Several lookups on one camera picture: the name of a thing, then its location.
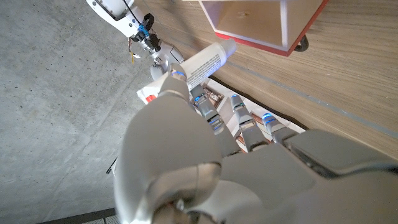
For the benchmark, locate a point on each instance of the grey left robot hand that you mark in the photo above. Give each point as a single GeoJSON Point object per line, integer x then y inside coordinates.
{"type": "Point", "coordinates": [264, 186]}

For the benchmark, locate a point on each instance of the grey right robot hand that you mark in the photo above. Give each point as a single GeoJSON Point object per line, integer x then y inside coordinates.
{"type": "Point", "coordinates": [166, 57]}

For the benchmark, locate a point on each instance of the white toothpaste tube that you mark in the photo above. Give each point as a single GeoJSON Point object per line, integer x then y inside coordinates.
{"type": "Point", "coordinates": [205, 62]}

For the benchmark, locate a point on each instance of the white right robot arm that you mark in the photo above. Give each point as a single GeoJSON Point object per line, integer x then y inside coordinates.
{"type": "Point", "coordinates": [115, 12]}

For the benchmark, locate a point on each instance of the wooden drawer with red front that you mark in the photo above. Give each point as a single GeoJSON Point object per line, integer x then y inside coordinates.
{"type": "Point", "coordinates": [258, 21]}

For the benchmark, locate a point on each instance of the printed bookshelf backdrop cloth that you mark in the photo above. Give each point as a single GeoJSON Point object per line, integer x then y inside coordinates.
{"type": "Point", "coordinates": [227, 102]}

